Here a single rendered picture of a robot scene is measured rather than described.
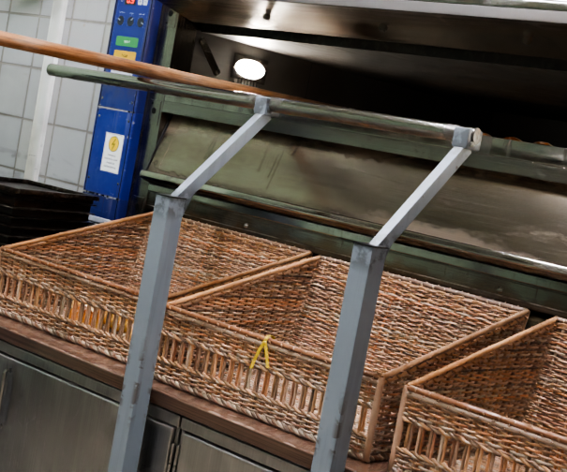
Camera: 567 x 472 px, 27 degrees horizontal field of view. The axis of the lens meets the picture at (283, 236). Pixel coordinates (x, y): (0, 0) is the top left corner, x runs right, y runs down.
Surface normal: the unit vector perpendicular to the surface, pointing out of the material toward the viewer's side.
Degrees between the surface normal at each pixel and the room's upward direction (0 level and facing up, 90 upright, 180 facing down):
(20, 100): 90
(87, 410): 90
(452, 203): 70
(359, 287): 90
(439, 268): 90
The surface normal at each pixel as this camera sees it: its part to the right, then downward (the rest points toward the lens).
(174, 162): -0.55, -0.40
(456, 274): -0.65, -0.06
